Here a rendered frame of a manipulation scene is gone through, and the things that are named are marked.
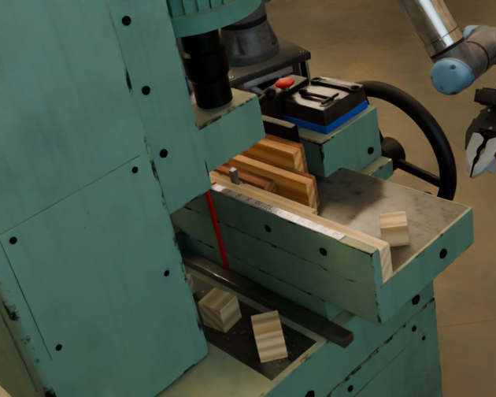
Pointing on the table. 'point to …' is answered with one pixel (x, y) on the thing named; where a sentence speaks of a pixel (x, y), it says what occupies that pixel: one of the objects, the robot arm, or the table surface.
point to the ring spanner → (335, 84)
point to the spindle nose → (207, 68)
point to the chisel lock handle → (268, 95)
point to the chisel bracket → (229, 128)
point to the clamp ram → (281, 128)
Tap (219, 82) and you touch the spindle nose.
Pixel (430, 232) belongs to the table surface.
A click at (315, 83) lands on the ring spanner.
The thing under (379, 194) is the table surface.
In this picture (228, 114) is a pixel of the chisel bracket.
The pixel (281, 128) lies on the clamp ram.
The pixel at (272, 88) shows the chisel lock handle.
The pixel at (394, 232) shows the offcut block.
